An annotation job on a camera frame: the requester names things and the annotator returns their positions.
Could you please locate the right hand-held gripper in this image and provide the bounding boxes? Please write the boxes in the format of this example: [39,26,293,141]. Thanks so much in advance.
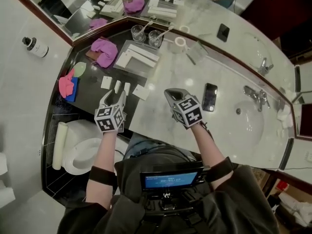
[163,88,204,129]

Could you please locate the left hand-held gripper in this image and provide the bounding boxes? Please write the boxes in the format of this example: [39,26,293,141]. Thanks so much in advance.
[94,89,127,134]

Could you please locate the person's right forearm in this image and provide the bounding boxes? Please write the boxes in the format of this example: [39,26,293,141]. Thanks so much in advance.
[190,121,235,190]

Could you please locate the person's left forearm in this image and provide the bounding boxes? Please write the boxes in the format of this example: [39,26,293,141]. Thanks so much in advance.
[85,131,118,206]

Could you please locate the black forearm band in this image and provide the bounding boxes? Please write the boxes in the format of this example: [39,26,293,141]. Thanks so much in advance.
[205,156,235,183]
[88,165,117,186]

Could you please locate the black smartphone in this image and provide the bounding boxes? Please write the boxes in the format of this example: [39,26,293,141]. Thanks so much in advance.
[202,82,218,113]

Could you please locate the clear acrylic tray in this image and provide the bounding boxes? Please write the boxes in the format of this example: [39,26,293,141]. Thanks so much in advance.
[112,39,162,79]

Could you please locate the blue cloth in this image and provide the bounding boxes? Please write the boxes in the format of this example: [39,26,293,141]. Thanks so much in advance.
[64,77,79,103]

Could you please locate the white toilet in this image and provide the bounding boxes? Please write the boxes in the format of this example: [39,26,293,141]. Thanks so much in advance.
[60,119,130,176]

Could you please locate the person's blue jeans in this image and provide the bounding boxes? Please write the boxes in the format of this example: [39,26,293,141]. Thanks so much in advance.
[126,134,198,163]

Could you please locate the white tape roll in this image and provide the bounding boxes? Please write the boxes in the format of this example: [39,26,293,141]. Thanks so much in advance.
[169,36,190,55]

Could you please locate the brown cloth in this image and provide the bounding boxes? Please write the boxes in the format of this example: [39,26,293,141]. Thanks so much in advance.
[85,50,101,61]

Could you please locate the pink cloth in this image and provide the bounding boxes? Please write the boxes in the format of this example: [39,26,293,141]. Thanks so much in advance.
[58,69,76,99]

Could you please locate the printed card with green edge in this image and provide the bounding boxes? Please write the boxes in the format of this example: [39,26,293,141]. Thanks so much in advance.
[188,40,209,59]

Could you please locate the purple towel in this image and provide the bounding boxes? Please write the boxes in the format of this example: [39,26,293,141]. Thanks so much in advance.
[90,38,119,69]

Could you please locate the clear drinking glass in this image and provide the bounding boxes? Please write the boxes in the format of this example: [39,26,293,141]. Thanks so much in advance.
[130,24,146,43]
[148,30,163,49]

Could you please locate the white toothbrush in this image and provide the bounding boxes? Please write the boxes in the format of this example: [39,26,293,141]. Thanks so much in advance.
[158,25,175,41]
[139,20,154,38]

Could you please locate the cream paper roll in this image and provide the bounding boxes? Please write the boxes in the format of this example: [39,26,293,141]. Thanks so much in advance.
[51,121,68,171]

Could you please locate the white sink basin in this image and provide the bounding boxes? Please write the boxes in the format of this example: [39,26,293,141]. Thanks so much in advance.
[234,100,265,146]

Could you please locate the chrome faucet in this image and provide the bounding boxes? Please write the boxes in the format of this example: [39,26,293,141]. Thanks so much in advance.
[243,85,271,112]

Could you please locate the black chest-mounted monitor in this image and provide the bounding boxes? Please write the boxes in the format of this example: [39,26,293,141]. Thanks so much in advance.
[139,162,206,193]

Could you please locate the white bottle with black cap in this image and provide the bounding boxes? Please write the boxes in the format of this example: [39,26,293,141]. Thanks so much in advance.
[21,36,50,59]

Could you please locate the white crumpled tissue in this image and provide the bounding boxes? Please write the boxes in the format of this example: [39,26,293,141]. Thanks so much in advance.
[276,104,293,129]

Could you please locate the cardboard box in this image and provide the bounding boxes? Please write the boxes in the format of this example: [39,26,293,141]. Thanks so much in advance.
[252,167,270,185]

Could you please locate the person's dark jacket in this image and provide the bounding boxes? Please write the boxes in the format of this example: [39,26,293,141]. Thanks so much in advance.
[57,153,281,234]

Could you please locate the white plastic bag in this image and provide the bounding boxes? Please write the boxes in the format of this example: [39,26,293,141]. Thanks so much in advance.
[277,191,312,228]

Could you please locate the large wall mirror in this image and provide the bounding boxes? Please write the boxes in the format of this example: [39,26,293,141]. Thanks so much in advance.
[119,0,312,105]

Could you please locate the angled side wall mirror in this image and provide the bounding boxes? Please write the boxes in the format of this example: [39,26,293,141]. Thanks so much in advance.
[4,0,129,46]
[292,64,312,105]

